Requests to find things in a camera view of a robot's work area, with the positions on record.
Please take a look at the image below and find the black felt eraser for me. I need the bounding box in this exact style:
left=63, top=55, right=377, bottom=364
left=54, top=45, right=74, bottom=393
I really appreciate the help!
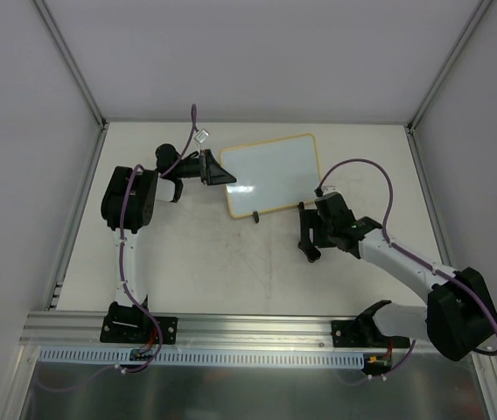
left=297, top=242, right=321, bottom=263

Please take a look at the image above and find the yellow framed whiteboard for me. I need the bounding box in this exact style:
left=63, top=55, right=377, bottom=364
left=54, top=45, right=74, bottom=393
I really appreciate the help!
left=220, top=133, right=320, bottom=219

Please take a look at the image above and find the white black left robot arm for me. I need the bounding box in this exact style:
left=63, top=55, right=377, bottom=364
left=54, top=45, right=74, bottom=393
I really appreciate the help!
left=100, top=143, right=236, bottom=347

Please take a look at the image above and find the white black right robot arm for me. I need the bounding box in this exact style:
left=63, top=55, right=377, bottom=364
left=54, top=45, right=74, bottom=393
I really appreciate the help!
left=297, top=192, right=497, bottom=361

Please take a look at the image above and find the black whiteboard stand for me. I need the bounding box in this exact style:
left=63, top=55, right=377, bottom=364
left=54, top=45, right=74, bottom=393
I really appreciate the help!
left=251, top=201, right=309, bottom=224

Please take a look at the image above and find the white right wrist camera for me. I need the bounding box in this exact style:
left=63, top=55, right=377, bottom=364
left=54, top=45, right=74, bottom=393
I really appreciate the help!
left=314, top=185, right=337, bottom=198

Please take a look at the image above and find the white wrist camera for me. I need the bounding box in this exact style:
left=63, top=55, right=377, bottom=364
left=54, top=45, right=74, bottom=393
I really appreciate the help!
left=314, top=185, right=337, bottom=198
left=194, top=129, right=210, bottom=144

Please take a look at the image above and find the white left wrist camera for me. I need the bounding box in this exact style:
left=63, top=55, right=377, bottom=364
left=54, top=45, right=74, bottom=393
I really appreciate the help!
left=194, top=129, right=210, bottom=144

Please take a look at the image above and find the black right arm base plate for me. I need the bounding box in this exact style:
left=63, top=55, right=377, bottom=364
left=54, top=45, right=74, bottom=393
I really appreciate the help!
left=330, top=318, right=411, bottom=349

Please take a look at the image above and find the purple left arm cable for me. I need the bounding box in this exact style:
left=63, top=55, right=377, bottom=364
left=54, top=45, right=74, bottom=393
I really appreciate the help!
left=33, top=103, right=200, bottom=391

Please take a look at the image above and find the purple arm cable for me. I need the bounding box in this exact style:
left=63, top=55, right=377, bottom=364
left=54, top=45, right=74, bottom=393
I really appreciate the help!
left=33, top=103, right=200, bottom=391
left=313, top=157, right=497, bottom=384

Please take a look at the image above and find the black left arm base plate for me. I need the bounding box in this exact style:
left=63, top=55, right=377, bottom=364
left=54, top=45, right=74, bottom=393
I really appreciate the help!
left=100, top=312, right=179, bottom=345

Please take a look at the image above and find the white slotted cable duct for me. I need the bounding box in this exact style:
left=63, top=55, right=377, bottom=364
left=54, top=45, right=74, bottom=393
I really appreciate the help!
left=38, top=346, right=366, bottom=370

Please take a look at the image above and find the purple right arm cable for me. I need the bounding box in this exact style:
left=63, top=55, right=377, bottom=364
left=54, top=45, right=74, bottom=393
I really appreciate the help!
left=313, top=157, right=497, bottom=384

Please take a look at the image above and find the aluminium mounting rail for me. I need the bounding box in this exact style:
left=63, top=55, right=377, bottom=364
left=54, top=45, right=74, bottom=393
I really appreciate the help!
left=18, top=309, right=494, bottom=351

